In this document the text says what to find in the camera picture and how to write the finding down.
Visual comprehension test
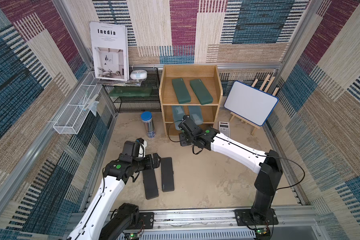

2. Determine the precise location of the light blue pencil case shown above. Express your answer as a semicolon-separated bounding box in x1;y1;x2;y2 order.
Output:
188;106;204;125
172;106;185;131

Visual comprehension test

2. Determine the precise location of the black pencil case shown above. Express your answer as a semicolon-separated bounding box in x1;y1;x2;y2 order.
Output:
161;158;175;192
143;169;159;200

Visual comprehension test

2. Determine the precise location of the dark green pencil case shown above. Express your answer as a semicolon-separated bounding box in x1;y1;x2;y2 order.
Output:
172;78;191;104
190;79;214;105

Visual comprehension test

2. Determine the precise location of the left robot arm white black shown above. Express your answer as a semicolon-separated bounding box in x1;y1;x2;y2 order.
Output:
67;138;161;240

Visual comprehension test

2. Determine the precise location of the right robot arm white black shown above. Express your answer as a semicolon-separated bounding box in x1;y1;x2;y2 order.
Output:
179;115;283;225

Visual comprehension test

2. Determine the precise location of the wooden three-tier shelf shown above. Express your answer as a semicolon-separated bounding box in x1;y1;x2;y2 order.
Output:
159;65;223;137

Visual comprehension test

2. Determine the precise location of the white calculator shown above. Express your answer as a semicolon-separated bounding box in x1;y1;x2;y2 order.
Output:
218;121;230;138

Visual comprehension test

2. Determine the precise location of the blue-lid metal canister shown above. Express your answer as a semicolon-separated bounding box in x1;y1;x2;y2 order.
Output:
141;112;156;139

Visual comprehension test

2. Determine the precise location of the blue-framed whiteboard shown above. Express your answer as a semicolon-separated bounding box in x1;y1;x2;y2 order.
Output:
224;81;279;127

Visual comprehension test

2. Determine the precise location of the green tray on rack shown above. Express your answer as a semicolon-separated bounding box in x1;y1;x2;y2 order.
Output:
109;87;153;98

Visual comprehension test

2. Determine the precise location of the white round device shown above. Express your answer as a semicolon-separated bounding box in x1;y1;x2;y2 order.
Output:
130;70;148;80

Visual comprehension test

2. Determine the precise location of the wooden easel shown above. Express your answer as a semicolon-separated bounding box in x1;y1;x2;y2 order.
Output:
230;75;279;136

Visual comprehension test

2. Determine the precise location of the Inedia magazine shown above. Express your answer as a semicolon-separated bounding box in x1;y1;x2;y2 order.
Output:
90;22;130;82

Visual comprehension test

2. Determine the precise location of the black wire rack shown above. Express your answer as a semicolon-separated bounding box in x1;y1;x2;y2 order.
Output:
104;68;161;113

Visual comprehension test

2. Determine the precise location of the white wire basket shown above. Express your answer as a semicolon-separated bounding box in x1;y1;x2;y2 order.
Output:
47;84;101;135

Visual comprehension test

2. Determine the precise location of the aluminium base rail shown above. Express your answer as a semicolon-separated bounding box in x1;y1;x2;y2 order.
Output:
62;205;319;240

